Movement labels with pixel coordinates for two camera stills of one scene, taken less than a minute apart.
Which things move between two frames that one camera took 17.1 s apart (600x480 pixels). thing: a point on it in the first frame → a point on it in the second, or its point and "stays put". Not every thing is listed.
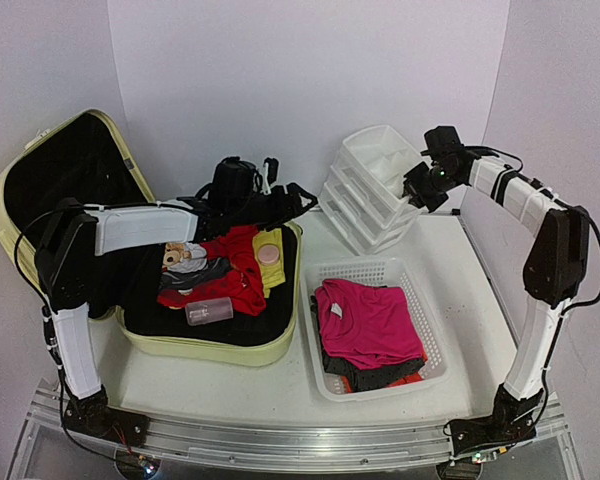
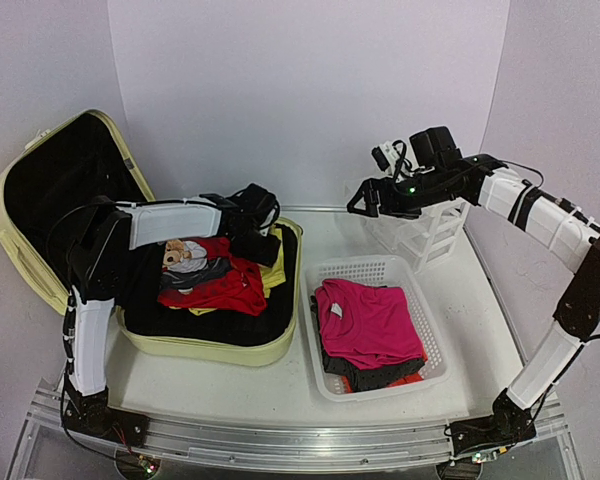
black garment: (371, 377) stays put
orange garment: (408, 379) stays put
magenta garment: (365, 324) stays put
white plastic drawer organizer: (363, 191) → (428, 236)
